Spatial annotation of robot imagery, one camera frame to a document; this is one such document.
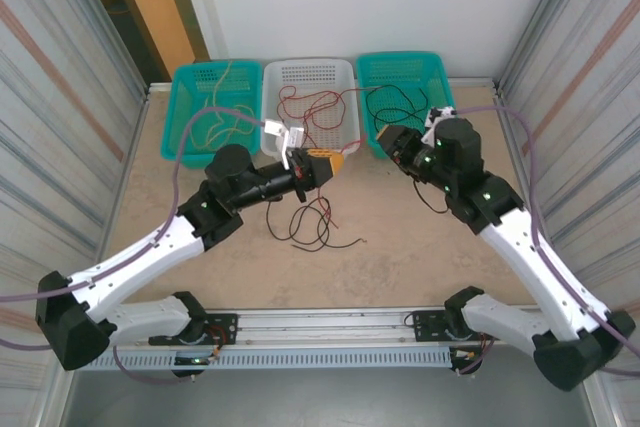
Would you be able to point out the aluminium table frame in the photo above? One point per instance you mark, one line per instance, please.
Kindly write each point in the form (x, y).
(325, 319)

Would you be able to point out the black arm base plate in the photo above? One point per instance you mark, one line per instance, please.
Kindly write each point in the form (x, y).
(225, 322)
(425, 322)

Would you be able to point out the teal plastic basket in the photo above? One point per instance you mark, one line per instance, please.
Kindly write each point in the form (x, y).
(170, 147)
(450, 77)

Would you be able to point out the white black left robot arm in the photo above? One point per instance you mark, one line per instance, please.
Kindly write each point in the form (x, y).
(140, 257)

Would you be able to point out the white plastic basket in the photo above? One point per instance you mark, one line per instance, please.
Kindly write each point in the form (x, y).
(272, 77)

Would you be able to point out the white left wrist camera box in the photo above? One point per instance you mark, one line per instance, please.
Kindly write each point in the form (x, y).
(292, 137)

